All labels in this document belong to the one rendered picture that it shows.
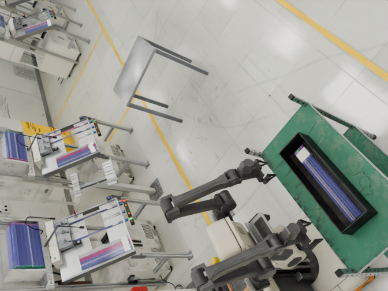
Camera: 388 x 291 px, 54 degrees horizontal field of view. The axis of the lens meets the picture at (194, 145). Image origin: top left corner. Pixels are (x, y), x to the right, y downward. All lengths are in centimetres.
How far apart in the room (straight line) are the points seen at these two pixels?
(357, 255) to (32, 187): 382
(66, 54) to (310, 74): 543
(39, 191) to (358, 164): 384
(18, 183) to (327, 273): 348
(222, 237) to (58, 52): 639
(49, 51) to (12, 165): 358
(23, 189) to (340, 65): 371
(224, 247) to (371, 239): 71
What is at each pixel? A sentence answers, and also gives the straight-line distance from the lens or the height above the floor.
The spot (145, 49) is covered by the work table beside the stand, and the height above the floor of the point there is 80.
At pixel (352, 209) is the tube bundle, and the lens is 205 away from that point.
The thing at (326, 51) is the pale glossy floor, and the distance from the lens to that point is 362.
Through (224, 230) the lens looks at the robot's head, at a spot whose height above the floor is 134.
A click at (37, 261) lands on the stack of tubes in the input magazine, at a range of 391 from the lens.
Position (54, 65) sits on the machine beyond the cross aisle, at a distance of 806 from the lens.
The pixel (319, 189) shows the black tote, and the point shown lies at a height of 96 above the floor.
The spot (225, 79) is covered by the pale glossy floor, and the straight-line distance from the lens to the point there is 430.
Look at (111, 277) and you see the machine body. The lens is 434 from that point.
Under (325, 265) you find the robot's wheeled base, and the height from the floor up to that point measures 28.
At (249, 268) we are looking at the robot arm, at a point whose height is 134.
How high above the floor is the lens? 284
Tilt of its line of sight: 40 degrees down
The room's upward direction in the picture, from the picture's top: 75 degrees counter-clockwise
